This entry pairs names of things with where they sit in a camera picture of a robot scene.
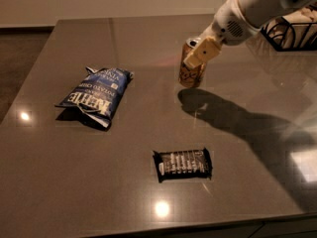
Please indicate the black RXBAR chocolate bar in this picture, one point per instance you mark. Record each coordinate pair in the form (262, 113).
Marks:
(189, 164)

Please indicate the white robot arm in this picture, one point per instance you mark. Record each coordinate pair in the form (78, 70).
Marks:
(270, 9)

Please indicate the black wire basket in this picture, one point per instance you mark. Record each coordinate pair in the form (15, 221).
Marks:
(294, 32)

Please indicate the blue Kettle chips bag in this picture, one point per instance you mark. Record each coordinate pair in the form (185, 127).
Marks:
(99, 94)

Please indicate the orange soda can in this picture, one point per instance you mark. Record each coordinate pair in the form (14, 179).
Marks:
(190, 77)

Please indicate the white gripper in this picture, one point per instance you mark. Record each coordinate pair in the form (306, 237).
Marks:
(227, 29)

